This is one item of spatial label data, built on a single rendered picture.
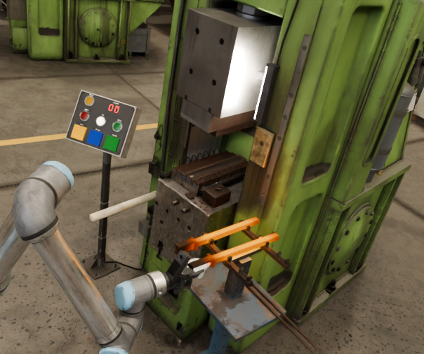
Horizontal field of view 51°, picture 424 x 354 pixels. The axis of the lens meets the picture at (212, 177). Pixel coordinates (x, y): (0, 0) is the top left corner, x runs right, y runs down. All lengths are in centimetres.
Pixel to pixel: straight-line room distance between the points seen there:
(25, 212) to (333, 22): 125
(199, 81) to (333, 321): 186
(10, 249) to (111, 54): 554
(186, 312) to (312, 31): 160
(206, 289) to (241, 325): 23
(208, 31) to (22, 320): 188
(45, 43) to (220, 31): 500
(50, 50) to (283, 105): 520
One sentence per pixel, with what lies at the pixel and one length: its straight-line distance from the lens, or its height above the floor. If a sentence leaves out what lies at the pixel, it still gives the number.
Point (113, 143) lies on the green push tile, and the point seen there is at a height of 101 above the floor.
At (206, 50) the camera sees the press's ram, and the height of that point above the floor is 162.
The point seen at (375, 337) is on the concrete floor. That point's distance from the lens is 323.
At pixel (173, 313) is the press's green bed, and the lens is 269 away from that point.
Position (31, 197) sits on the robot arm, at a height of 136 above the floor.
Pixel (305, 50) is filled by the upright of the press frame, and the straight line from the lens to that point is 187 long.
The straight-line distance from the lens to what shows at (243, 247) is 186.
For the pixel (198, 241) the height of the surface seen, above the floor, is 99.
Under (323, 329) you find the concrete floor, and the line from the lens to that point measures 310.
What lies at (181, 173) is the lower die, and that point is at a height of 98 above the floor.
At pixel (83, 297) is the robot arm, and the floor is 107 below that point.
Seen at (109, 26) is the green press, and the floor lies 54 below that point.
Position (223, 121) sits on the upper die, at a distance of 211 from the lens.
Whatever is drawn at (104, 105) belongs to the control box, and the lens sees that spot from 248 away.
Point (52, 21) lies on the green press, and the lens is 677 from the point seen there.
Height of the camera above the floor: 213
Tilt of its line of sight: 30 degrees down
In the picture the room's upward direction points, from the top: 12 degrees clockwise
